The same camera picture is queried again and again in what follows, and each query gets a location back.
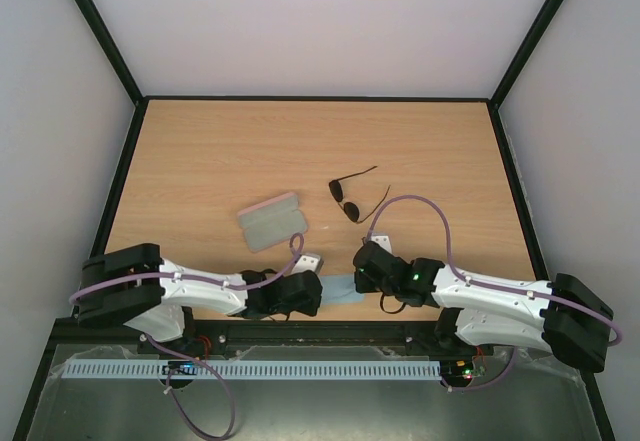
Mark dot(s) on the black sunglasses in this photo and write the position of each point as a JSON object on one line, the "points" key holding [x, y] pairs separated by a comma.
{"points": [[351, 209]]}

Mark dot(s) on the black frame post left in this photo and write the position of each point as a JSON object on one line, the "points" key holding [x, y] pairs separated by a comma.
{"points": [[101, 33]]}

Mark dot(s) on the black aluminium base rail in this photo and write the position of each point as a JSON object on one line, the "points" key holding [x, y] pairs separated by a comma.
{"points": [[435, 338]]}

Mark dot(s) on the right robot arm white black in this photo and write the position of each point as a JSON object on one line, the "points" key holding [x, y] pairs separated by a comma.
{"points": [[562, 317]]}

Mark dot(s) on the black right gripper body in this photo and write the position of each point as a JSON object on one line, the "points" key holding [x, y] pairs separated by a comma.
{"points": [[364, 269]]}

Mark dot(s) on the pink grey glasses case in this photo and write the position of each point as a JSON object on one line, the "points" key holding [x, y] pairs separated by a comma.
{"points": [[271, 222]]}

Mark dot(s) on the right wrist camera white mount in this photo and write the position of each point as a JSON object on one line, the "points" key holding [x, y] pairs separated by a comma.
{"points": [[383, 240]]}

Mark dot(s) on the light blue cleaning cloth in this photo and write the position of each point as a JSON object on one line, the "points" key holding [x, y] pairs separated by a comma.
{"points": [[339, 290]]}

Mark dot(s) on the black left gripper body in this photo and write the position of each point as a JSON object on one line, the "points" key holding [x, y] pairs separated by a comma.
{"points": [[309, 308]]}

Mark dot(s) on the light blue slotted cable duct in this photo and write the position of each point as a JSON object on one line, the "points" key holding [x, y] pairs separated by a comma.
{"points": [[253, 370]]}

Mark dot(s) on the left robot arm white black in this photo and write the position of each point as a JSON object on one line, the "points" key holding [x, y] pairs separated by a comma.
{"points": [[138, 288]]}

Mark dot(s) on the black frame post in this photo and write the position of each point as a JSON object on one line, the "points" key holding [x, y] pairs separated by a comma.
{"points": [[101, 33], [536, 31]]}

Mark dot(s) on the black frame post right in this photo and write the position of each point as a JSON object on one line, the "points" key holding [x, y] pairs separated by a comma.
{"points": [[536, 31]]}

